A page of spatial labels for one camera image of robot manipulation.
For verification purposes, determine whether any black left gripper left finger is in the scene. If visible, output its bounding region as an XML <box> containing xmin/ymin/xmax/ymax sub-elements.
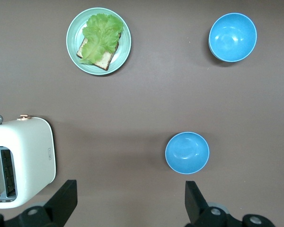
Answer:
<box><xmin>0</xmin><ymin>179</ymin><xmax>78</xmax><ymax>227</ymax></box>

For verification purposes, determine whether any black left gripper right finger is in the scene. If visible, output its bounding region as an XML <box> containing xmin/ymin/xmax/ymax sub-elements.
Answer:
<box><xmin>184</xmin><ymin>181</ymin><xmax>279</xmax><ymax>227</ymax></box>

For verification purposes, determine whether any blue bowl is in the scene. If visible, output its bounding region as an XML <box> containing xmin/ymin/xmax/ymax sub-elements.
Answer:
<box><xmin>208</xmin><ymin>12</ymin><xmax>258</xmax><ymax>63</ymax></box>
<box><xmin>165</xmin><ymin>131</ymin><xmax>210</xmax><ymax>175</ymax></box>

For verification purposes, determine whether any cream white toaster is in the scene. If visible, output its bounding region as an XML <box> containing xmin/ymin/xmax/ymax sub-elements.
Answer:
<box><xmin>0</xmin><ymin>114</ymin><xmax>57</xmax><ymax>210</ymax></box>

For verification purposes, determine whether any green plate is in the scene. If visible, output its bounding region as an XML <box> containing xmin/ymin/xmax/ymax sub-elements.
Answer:
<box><xmin>66</xmin><ymin>7</ymin><xmax>132</xmax><ymax>76</ymax></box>

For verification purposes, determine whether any green lettuce leaf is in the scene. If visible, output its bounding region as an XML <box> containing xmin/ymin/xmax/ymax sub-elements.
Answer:
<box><xmin>79</xmin><ymin>13</ymin><xmax>124</xmax><ymax>65</ymax></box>

